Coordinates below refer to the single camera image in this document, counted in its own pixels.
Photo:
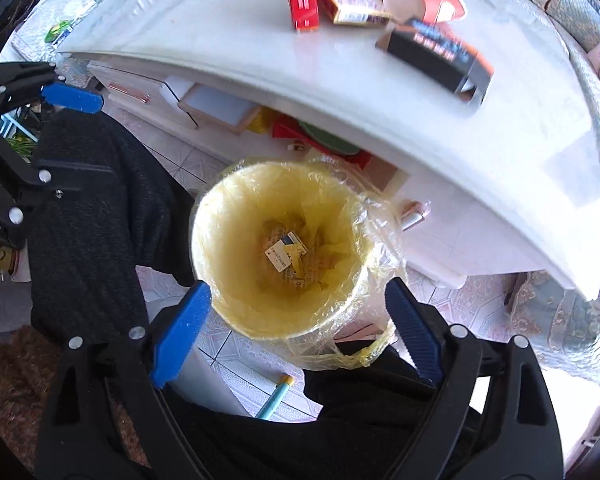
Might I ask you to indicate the green plate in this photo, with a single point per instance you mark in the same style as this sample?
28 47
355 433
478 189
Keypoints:
330 142

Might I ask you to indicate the white paper sheet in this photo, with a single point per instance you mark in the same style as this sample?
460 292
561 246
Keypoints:
205 385

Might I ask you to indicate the person's right leg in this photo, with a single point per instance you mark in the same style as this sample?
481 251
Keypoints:
370 410

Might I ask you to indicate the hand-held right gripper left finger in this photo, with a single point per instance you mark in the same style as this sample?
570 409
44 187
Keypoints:
180 330

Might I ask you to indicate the white framed board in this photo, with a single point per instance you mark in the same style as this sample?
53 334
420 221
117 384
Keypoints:
220 105

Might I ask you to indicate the white coffee table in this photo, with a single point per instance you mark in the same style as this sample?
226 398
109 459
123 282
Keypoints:
230 25

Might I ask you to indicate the small white blue packet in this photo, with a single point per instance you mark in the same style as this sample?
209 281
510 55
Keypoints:
282 252

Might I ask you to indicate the brown fuzzy cushion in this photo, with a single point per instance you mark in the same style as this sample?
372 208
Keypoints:
20 375

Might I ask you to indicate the purple playing card box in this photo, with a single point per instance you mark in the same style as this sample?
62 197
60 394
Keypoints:
345 2

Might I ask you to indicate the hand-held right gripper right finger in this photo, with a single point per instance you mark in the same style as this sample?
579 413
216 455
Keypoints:
412 330

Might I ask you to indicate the waste bin with yellow liner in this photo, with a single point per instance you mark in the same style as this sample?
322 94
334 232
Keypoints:
240 210

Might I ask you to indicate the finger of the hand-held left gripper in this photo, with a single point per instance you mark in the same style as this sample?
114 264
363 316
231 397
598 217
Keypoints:
72 97
30 195

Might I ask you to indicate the silver foil bag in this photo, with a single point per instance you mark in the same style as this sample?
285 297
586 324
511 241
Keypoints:
80 5

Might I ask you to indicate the blue pen with yellow cap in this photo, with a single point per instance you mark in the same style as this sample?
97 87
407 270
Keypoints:
272 397

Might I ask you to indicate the flat red box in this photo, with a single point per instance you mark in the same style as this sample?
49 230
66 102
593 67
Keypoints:
290 132

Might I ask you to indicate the black carton box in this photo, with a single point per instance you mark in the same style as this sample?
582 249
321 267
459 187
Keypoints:
430 55

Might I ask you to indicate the green plant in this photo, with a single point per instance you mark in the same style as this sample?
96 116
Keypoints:
22 142

